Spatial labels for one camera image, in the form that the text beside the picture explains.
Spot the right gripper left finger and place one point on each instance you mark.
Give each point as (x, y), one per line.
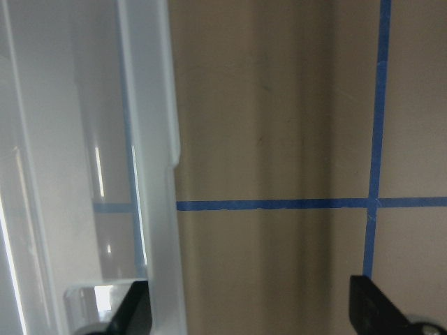
(134, 314)

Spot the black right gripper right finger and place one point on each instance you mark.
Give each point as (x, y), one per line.
(372, 313)

